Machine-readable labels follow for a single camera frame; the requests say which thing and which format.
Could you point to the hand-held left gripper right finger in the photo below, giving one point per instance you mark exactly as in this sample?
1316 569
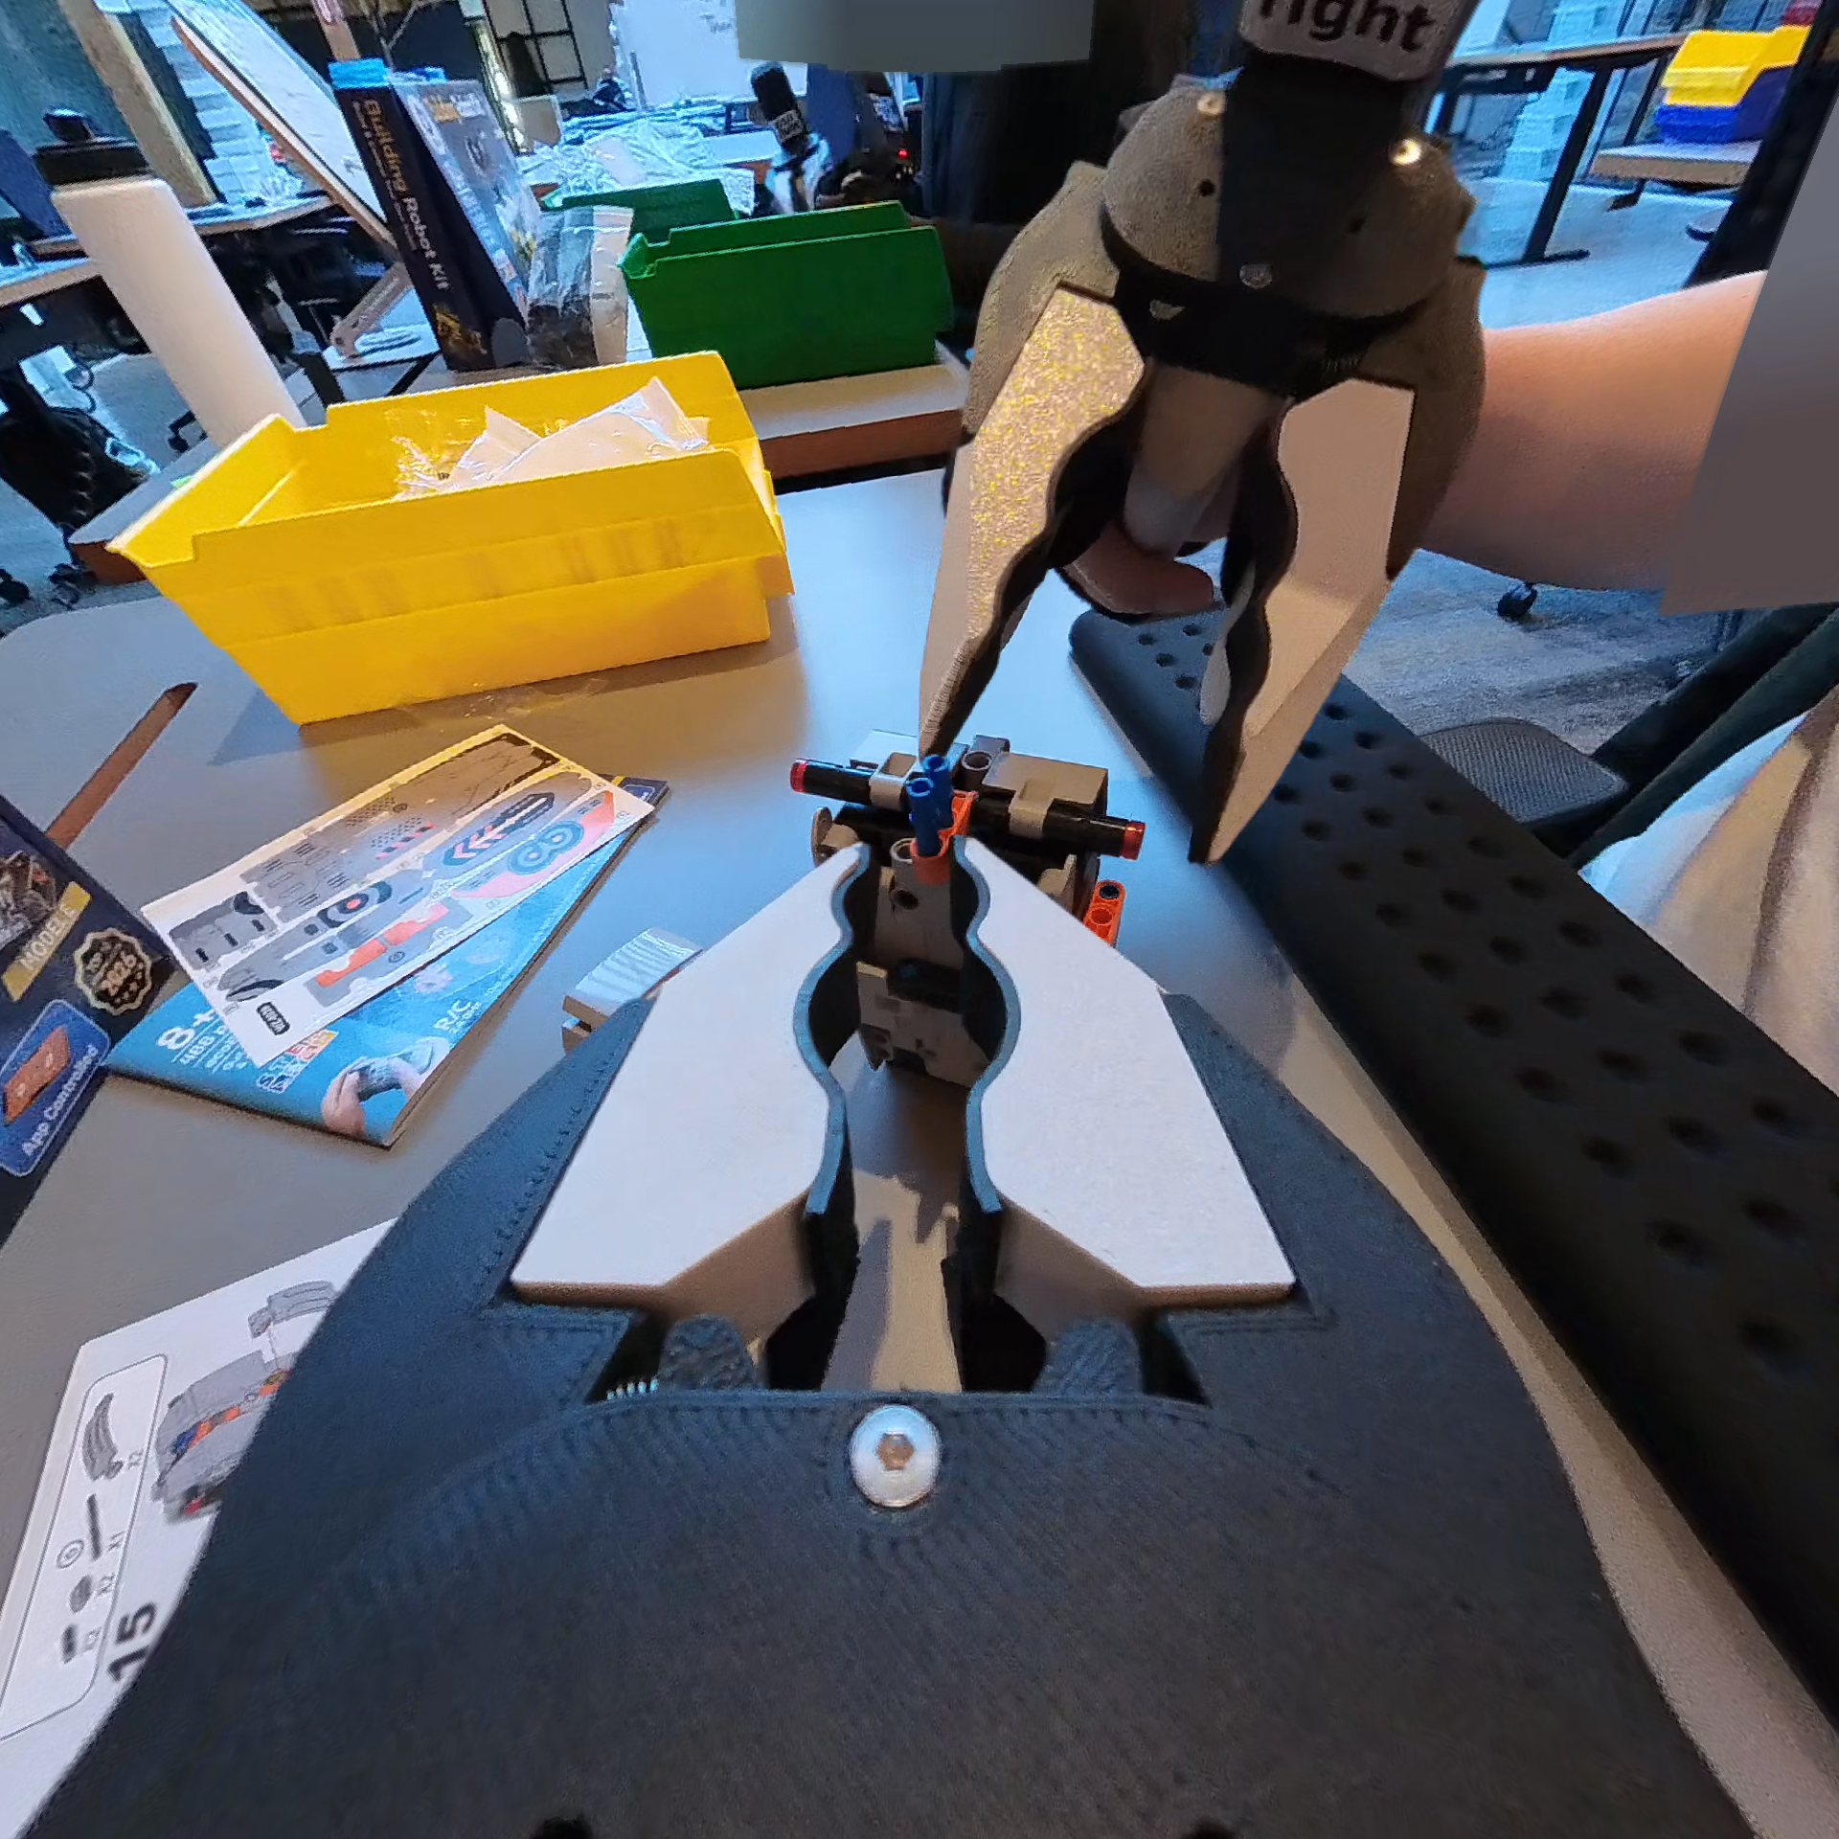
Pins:
1122 1151

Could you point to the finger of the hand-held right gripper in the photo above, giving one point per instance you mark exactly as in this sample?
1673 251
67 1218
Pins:
1027 431
1336 546

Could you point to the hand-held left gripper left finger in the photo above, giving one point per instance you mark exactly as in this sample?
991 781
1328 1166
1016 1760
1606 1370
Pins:
676 1151

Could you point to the grey building block model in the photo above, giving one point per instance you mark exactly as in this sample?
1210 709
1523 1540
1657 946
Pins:
921 993

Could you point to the white instruction booklet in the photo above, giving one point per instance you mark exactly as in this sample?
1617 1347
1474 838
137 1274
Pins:
114 1436

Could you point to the person's right forearm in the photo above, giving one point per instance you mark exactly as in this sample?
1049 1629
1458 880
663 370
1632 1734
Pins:
1553 431

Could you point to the grey desk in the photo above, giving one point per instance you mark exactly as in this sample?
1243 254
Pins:
747 748

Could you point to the person's right hand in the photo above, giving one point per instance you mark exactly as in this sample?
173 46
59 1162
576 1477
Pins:
1144 583

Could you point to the wooden table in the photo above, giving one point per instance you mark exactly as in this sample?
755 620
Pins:
863 417

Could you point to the green plastic bin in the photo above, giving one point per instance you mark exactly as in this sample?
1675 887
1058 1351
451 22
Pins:
661 202
804 303

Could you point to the blue manual booklet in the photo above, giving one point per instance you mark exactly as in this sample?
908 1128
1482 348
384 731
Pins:
417 1049

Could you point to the grey mesh chair seat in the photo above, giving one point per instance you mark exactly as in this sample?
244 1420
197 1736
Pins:
1523 770

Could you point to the black leg work table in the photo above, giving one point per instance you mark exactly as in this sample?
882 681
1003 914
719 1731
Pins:
1567 65

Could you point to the grey orange sticker sheet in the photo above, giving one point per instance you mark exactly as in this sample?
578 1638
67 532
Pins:
389 876

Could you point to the small blue storage bin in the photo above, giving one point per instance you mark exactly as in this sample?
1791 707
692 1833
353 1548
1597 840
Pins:
1723 123

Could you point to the clear plastic bags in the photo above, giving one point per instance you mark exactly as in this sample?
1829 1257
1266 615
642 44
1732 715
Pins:
574 438

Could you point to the small yellow storage bin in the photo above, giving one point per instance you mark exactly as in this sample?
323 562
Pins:
1738 65

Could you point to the bag of dark parts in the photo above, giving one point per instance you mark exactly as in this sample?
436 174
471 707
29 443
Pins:
568 303

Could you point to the person's white shirt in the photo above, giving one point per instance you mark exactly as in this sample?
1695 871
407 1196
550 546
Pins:
1723 891

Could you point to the yellow plastic bin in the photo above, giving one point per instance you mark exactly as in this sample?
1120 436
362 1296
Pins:
501 590

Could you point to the dark robot kit box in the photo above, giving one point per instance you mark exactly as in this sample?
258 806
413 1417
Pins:
433 215

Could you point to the blue toy robot kit box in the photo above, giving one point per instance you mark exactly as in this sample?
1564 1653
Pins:
57 977

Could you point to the white printed board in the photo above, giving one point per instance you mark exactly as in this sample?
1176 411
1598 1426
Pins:
273 101

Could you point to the white paper roll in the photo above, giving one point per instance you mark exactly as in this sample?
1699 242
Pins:
173 303

